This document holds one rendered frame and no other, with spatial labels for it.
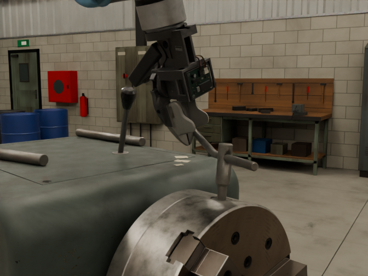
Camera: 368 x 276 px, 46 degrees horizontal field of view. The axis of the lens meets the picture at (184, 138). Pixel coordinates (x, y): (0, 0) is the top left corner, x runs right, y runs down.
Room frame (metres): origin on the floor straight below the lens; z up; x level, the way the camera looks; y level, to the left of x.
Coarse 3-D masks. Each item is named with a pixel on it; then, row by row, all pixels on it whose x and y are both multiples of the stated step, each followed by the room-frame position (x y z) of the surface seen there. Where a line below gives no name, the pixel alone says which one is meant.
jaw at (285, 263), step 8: (288, 256) 0.70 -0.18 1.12; (280, 264) 0.67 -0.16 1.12; (288, 264) 0.67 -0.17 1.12; (296, 264) 0.66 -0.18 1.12; (304, 264) 0.66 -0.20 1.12; (272, 272) 0.65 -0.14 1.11; (280, 272) 0.65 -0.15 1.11; (288, 272) 0.64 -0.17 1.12; (296, 272) 0.64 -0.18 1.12; (304, 272) 0.66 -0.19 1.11
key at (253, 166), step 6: (198, 132) 0.77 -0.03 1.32; (198, 138) 0.75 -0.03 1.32; (204, 138) 0.74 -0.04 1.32; (204, 144) 0.72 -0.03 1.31; (210, 150) 0.69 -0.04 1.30; (216, 156) 0.66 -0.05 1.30; (228, 156) 0.62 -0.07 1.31; (234, 156) 0.61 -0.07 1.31; (228, 162) 0.62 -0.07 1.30; (234, 162) 0.59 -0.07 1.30; (240, 162) 0.58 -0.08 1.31; (246, 162) 0.56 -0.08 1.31; (252, 162) 0.55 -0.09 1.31; (246, 168) 0.56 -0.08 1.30; (252, 168) 0.55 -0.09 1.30
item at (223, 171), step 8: (224, 144) 0.64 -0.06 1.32; (224, 152) 0.63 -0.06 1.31; (232, 152) 0.64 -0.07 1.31; (224, 160) 0.63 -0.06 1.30; (224, 168) 0.63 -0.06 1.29; (216, 176) 0.64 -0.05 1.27; (224, 176) 0.63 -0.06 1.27; (224, 184) 0.63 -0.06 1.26; (224, 192) 0.63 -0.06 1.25; (224, 200) 0.63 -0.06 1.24
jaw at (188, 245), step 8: (184, 240) 0.55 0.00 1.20; (192, 240) 0.55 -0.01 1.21; (176, 248) 0.55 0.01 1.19; (184, 248) 0.54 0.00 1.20; (192, 248) 0.53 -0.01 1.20; (200, 248) 0.54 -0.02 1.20; (176, 256) 0.54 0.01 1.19; (184, 256) 0.53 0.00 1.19; (192, 256) 0.53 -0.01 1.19; (200, 256) 0.54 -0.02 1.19; (208, 256) 0.53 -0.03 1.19; (216, 256) 0.52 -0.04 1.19; (224, 256) 0.52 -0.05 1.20; (184, 264) 0.52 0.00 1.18; (192, 264) 0.53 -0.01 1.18; (200, 264) 0.53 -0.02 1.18; (208, 264) 0.52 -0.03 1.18; (216, 264) 0.51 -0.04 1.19; (224, 264) 0.51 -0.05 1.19; (232, 264) 0.52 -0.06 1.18; (192, 272) 0.52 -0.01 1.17; (200, 272) 0.51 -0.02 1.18; (208, 272) 0.51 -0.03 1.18; (216, 272) 0.50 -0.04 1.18; (224, 272) 0.51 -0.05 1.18; (232, 272) 0.52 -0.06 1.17
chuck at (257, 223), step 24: (168, 216) 0.60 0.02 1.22; (192, 216) 0.58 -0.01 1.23; (216, 216) 0.57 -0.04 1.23; (240, 216) 0.60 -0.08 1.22; (264, 216) 0.64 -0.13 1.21; (144, 240) 0.58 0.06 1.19; (168, 240) 0.55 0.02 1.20; (216, 240) 0.56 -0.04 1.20; (240, 240) 0.60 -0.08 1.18; (264, 240) 0.64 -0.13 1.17; (288, 240) 0.69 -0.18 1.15; (144, 264) 0.55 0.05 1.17; (168, 264) 0.52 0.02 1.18; (240, 264) 0.60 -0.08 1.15; (264, 264) 0.64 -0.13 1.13
